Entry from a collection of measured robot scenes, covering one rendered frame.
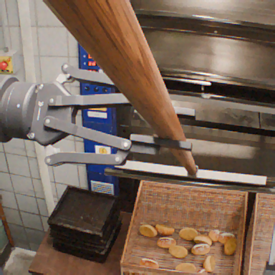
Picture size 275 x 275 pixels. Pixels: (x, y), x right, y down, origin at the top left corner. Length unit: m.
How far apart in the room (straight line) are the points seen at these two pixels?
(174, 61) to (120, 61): 1.59
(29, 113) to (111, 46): 0.35
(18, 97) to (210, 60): 1.34
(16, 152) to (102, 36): 2.21
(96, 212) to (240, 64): 0.96
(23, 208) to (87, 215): 0.72
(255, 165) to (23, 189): 1.34
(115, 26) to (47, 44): 1.78
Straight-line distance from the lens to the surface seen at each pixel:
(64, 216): 2.05
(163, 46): 1.80
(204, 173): 1.50
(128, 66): 0.22
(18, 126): 0.53
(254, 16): 1.70
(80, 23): 0.16
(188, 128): 1.97
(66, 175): 2.32
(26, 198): 2.60
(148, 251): 2.16
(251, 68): 1.79
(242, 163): 2.06
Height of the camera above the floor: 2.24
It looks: 35 degrees down
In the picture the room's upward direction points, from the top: straight up
